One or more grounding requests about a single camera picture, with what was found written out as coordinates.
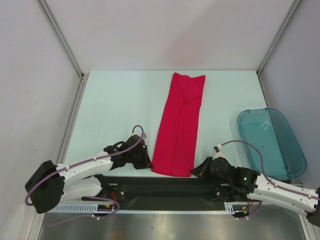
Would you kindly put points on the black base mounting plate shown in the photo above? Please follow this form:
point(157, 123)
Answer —
point(129, 190)

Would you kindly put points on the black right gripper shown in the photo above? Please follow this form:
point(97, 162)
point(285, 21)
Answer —
point(201, 171)

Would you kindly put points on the white cable duct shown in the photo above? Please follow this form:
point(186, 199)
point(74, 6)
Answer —
point(189, 207)

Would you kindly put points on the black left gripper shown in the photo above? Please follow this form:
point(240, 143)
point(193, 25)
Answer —
point(145, 163)

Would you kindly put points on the left aluminium corner post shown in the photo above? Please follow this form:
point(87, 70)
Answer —
point(54, 25)

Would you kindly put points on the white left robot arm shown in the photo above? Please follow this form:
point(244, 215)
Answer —
point(52, 184)

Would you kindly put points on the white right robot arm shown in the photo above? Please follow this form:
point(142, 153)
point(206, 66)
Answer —
point(303, 201)

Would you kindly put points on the red t shirt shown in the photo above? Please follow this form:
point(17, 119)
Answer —
point(175, 146)

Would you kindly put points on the teal plastic basin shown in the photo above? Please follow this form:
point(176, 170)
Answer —
point(280, 154)

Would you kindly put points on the right aluminium corner post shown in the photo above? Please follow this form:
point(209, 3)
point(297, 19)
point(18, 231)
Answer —
point(288, 18)

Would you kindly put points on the aluminium corner post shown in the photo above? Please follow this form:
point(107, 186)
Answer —
point(288, 18)
point(54, 25)

